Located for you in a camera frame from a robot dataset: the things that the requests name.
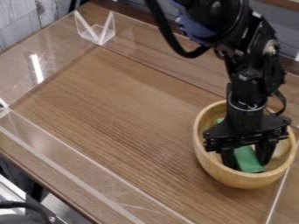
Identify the black cable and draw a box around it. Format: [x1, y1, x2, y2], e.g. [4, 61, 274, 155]
[144, 0, 214, 59]

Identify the green rectangular block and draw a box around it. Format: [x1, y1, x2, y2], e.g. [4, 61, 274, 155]
[214, 117, 267, 174]

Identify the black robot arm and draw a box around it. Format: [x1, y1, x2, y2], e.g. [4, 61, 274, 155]
[172, 0, 291, 169]

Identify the clear acrylic corner bracket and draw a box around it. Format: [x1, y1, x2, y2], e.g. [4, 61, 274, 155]
[73, 10, 116, 46]

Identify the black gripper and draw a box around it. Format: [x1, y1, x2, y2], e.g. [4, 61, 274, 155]
[202, 84, 291, 171]

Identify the brown wooden bowl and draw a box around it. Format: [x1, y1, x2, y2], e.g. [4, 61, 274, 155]
[192, 101, 296, 189]

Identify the clear acrylic tray wall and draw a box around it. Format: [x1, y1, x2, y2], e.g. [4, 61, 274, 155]
[0, 109, 190, 224]

